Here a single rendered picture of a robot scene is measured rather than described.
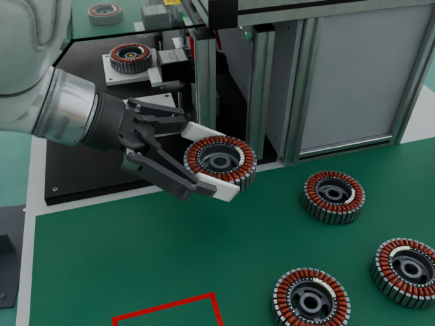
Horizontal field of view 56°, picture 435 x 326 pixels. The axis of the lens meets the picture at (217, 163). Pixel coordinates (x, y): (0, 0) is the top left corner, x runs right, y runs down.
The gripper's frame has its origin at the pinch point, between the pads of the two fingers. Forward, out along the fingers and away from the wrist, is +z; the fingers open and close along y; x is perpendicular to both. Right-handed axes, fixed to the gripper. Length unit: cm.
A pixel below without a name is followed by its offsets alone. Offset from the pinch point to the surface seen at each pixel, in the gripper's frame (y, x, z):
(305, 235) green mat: 3.8, -5.7, 21.6
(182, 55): -33.2, -0.7, -2.5
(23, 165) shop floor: -109, -119, -18
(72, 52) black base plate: -68, -29, -20
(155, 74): -33.5, -7.4, -5.7
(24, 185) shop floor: -95, -117, -16
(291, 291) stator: 15.9, -6.3, 14.4
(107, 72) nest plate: -53, -23, -11
